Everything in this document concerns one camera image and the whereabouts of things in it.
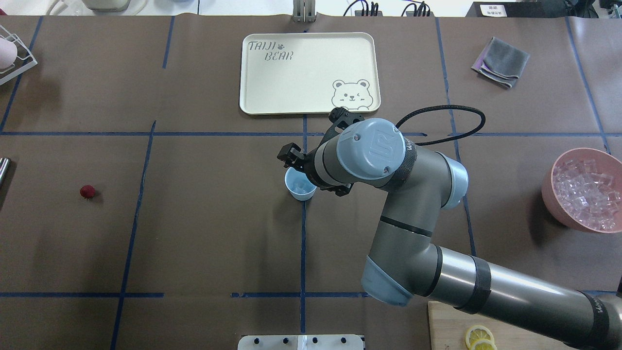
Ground white camera pole mount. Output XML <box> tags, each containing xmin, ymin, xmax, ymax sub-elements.
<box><xmin>237</xmin><ymin>334</ymin><xmax>366</xmax><ymax>350</ymax></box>

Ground red strawberry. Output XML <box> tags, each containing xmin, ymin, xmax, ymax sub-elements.
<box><xmin>79</xmin><ymin>185</ymin><xmax>96</xmax><ymax>199</ymax></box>

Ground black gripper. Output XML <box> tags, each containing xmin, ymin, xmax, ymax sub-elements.
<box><xmin>277</xmin><ymin>142</ymin><xmax>324</xmax><ymax>188</ymax></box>

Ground wooden cutting board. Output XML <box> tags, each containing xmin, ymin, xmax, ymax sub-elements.
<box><xmin>427</xmin><ymin>301</ymin><xmax>571</xmax><ymax>350</ymax></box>

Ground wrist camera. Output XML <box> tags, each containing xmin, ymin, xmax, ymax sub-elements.
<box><xmin>324</xmin><ymin>107</ymin><xmax>365</xmax><ymax>140</ymax></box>

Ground lemon slices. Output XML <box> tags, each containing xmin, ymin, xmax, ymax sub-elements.
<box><xmin>465</xmin><ymin>324</ymin><xmax>498</xmax><ymax>350</ymax></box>

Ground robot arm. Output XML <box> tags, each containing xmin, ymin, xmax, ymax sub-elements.
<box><xmin>278</xmin><ymin>117</ymin><xmax>621</xmax><ymax>350</ymax></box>

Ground grey folded cloth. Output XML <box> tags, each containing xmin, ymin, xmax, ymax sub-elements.
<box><xmin>471</xmin><ymin>37</ymin><xmax>530</xmax><ymax>89</ymax></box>

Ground cream bear tray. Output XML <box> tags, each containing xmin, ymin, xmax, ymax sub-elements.
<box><xmin>239</xmin><ymin>33</ymin><xmax>381</xmax><ymax>115</ymax></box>

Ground aluminium frame post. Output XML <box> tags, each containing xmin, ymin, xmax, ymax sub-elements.
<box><xmin>293</xmin><ymin>0</ymin><xmax>317</xmax><ymax>23</ymax></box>

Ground ice cube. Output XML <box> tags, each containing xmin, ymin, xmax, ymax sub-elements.
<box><xmin>290</xmin><ymin>179</ymin><xmax>312</xmax><ymax>193</ymax></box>

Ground pink bowl of ice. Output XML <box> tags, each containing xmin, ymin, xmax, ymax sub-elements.
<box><xmin>541</xmin><ymin>148</ymin><xmax>622</xmax><ymax>233</ymax></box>

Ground pink cup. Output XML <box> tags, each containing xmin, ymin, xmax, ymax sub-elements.
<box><xmin>0</xmin><ymin>37</ymin><xmax>17</xmax><ymax>70</ymax></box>

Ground steel muddler with black tip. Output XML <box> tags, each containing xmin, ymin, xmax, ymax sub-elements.
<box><xmin>0</xmin><ymin>157</ymin><xmax>11</xmax><ymax>187</ymax></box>

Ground light blue plastic cup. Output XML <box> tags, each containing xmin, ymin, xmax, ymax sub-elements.
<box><xmin>284</xmin><ymin>168</ymin><xmax>317</xmax><ymax>201</ymax></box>

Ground white cup rack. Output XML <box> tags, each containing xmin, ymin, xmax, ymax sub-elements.
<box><xmin>0</xmin><ymin>26</ymin><xmax>38</xmax><ymax>86</ymax></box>

